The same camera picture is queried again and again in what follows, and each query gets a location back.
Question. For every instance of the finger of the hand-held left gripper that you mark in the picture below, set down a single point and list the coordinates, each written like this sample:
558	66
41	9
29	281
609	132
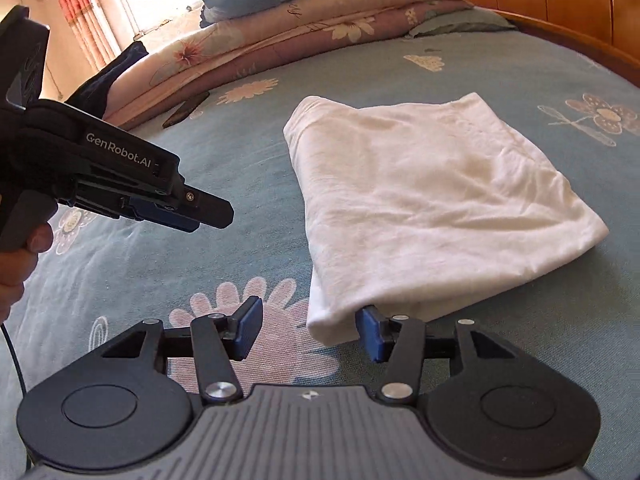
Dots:
165	215
210	210

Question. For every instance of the wooden headboard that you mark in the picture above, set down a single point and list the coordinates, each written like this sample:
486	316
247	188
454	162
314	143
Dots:
560	0

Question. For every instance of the pink striped curtain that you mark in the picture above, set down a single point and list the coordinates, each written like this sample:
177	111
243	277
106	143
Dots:
82	10

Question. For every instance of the flat blue-grey pillow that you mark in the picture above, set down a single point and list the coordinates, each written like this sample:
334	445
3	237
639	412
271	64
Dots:
460	22

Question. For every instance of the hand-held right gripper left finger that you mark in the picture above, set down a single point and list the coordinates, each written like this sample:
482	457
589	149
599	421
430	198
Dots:
248	327

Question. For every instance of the folded pink floral quilt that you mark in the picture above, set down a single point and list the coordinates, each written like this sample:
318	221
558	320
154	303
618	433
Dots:
300	30

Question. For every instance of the blue floral bed sheet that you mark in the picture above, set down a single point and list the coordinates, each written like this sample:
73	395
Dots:
200	260

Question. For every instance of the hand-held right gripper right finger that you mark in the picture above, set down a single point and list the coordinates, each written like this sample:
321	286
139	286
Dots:
370	332

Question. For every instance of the black garment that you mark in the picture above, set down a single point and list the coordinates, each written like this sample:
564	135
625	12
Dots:
107	85

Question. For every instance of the black phone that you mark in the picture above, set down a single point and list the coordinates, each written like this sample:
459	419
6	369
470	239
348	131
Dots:
186	110

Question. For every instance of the person's left hand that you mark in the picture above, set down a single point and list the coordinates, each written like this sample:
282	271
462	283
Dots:
15	275

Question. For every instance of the white printed t-shirt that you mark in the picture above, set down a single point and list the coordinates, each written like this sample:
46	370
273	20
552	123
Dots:
425	200

